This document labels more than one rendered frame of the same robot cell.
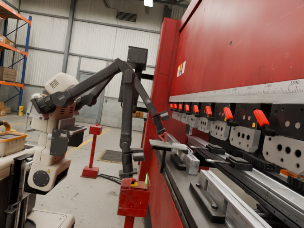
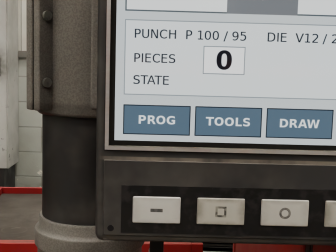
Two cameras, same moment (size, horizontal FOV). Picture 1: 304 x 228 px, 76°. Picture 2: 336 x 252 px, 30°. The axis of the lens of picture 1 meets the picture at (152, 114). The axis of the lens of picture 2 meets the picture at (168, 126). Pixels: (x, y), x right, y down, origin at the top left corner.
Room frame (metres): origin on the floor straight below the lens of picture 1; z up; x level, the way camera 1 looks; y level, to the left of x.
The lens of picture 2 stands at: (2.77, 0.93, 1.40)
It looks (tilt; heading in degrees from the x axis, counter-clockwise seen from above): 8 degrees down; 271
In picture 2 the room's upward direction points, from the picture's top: 2 degrees clockwise
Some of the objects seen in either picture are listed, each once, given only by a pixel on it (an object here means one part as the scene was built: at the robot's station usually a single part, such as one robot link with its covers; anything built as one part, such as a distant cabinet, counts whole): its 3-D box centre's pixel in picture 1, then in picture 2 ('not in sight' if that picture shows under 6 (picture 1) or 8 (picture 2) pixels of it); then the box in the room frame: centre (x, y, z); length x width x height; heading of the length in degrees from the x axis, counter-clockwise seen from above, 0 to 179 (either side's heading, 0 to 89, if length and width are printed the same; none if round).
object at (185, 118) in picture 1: (190, 113); not in sight; (1.49, -0.29, 1.26); 0.15 x 0.09 x 0.17; 6
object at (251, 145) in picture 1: (253, 126); not in sight; (0.70, -0.37, 1.26); 0.15 x 0.09 x 0.17; 6
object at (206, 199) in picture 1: (204, 199); not in sight; (0.86, -0.30, 0.89); 0.30 x 0.05 x 0.03; 6
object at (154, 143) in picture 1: (167, 144); not in sight; (1.45, -0.15, 1.00); 0.26 x 0.18 x 0.01; 96
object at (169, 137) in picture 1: (171, 141); not in sight; (2.02, -0.24, 0.92); 0.50 x 0.06 x 0.10; 6
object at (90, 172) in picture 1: (92, 149); not in sight; (3.02, 0.83, 0.41); 0.25 x 0.20 x 0.83; 96
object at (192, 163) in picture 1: (186, 158); not in sight; (1.41, -0.30, 0.92); 0.39 x 0.06 x 0.10; 6
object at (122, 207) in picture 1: (133, 192); not in sight; (1.12, 0.04, 0.75); 0.20 x 0.16 x 0.18; 7
